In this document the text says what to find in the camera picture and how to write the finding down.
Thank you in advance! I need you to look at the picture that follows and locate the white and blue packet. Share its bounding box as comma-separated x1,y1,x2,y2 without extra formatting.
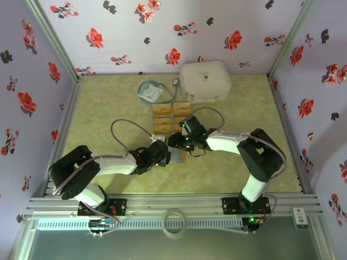
138,83,163,102

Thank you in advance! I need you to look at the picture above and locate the blue stethoscope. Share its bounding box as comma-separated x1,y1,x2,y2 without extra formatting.
137,78,181,105

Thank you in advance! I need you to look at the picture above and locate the white zippered medical case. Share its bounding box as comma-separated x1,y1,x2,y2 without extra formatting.
179,60,233,105

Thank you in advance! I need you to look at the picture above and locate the clear tape roll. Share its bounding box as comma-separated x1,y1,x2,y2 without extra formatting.
162,208,188,239

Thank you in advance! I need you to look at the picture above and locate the grey right arm cable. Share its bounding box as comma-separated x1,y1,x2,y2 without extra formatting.
188,107,287,235

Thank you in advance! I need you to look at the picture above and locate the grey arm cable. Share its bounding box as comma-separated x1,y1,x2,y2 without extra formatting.
188,107,287,235
53,119,154,238

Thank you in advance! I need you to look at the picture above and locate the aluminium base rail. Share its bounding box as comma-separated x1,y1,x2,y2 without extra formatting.
27,193,323,219

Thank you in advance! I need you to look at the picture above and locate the grey left arm cable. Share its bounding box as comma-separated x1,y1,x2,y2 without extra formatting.
53,119,154,238

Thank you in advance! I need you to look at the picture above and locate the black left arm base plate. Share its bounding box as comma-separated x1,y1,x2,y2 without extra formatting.
78,199,127,217

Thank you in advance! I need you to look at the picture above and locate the white slotted cable duct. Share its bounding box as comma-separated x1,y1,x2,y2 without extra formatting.
36,218,243,231

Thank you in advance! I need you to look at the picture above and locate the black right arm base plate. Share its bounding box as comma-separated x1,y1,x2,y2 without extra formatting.
221,197,272,215

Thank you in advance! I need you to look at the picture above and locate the aluminium side rail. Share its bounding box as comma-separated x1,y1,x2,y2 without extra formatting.
43,77,82,196
267,74,317,196

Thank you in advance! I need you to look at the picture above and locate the aluminium frame post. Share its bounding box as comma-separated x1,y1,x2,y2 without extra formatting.
25,0,83,82
309,215,336,260
267,0,317,79
10,216,37,260

